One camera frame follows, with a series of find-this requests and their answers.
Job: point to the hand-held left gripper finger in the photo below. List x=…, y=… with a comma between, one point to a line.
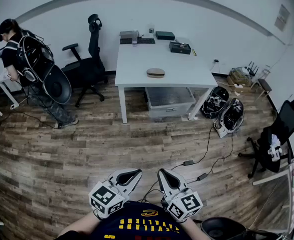
x=123, y=171
x=134, y=184

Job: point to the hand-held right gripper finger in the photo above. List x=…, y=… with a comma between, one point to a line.
x=163, y=184
x=178, y=177

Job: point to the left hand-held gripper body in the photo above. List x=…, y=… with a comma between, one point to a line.
x=104, y=199

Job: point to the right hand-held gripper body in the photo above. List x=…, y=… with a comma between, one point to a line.
x=186, y=205

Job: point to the tan glasses case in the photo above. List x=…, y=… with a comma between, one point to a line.
x=156, y=72

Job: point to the person's left forearm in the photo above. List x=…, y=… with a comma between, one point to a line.
x=79, y=224

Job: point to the person's right forearm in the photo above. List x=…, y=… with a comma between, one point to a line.
x=194, y=230

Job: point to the black open box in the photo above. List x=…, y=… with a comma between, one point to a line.
x=179, y=50

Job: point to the black power adapter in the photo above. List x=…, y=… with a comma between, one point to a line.
x=202, y=176
x=188, y=163

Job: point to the person's dark jersey torso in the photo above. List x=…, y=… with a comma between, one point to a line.
x=141, y=224

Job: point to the black dome shell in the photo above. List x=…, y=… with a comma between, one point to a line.
x=221, y=229

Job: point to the small white box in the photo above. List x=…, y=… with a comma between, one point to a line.
x=220, y=131

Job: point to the grey storage bin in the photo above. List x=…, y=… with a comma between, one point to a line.
x=169, y=104

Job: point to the white spare hand-held gripper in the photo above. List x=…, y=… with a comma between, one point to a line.
x=275, y=150

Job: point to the black office chair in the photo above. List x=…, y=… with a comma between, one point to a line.
x=91, y=69
x=284, y=124

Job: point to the white power strip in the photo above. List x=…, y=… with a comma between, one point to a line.
x=238, y=85

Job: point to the stack of cardboard pieces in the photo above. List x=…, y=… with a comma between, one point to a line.
x=237, y=77

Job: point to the wooden stool dark seat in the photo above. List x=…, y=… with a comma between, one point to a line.
x=264, y=85

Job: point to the white router black antennas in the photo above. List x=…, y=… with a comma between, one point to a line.
x=252, y=70

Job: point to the pink label water bottle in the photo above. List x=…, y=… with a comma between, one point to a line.
x=135, y=41

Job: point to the metal clamp tool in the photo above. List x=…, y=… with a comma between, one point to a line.
x=180, y=44

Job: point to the black keyboard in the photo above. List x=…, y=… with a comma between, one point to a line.
x=146, y=41

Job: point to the tan cardboard box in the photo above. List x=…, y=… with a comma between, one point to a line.
x=126, y=34

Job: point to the dark green box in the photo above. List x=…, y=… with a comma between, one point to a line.
x=165, y=35

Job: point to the white side desk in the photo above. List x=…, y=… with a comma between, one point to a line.
x=3, y=79

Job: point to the black wall plug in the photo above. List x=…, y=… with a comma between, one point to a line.
x=216, y=61

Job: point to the wall poster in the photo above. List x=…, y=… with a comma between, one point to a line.
x=282, y=17

